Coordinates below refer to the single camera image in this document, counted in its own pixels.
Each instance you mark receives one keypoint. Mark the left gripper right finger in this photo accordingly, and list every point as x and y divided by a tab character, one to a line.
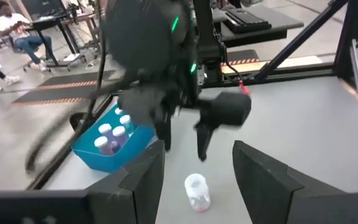
266	189

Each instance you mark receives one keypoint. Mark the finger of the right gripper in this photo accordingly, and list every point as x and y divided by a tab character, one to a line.
228	109
164	133

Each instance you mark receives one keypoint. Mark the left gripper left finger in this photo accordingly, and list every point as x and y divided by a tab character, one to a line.
129	189

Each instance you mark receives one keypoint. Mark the blue pill bottle white cap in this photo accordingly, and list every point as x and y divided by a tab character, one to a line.
117	111

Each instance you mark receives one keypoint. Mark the small pill bottle white cap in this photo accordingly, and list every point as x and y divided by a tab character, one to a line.
100	141

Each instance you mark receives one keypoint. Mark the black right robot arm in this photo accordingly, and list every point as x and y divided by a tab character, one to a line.
145	37

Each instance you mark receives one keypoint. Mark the blue plastic bin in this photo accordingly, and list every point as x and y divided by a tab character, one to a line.
113	161

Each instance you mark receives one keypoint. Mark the translucent pill bottle yellow label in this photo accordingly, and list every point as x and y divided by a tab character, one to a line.
197	193

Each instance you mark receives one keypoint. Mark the small red tag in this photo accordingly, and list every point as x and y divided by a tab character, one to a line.
245	90

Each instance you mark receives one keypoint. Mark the black striped floor mat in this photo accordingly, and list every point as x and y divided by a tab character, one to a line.
241	56
61	93

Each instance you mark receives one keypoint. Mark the grey table mat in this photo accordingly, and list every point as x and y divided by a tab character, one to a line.
291	124

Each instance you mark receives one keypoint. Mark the black keyboard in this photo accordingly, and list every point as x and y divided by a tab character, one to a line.
244	20

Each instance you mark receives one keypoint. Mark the black side desk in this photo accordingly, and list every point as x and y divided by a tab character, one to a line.
278	28

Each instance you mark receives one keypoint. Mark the black background desk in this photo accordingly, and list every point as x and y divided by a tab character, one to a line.
47	23

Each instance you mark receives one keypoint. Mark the black aluminium table frame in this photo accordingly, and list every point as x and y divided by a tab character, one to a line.
291	74

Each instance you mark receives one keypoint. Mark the black clamp mount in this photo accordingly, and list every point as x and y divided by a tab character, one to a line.
78	119

